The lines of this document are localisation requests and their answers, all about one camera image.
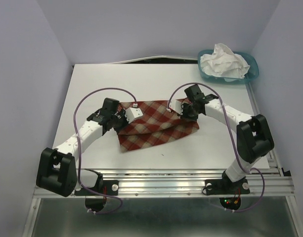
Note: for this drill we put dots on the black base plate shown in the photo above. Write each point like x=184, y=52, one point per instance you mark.
x=224, y=188
x=106, y=187

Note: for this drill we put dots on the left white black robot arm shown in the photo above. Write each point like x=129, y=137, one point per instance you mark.
x=57, y=170

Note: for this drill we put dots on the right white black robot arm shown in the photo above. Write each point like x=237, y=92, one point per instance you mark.
x=250, y=136

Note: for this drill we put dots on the teal plastic basket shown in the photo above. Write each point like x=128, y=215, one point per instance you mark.
x=252, y=74

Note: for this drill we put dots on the red checked skirt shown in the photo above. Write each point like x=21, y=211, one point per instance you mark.
x=157, y=126

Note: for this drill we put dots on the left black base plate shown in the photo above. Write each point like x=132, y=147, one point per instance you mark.
x=106, y=187

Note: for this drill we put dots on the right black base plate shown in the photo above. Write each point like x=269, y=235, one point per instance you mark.
x=224, y=188

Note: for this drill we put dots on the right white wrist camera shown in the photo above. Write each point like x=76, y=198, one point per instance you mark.
x=175, y=106

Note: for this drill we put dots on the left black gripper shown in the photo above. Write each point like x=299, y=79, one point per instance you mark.
x=122, y=113

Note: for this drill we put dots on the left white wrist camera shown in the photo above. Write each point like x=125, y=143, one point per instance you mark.
x=132, y=114

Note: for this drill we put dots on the aluminium frame rail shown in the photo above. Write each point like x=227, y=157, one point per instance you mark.
x=188, y=183

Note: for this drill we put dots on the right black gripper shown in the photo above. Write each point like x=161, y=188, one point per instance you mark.
x=184, y=104

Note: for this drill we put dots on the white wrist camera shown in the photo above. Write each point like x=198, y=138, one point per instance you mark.
x=132, y=114
x=175, y=106

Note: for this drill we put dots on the white crumpled cloth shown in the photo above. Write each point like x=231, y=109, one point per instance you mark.
x=223, y=62

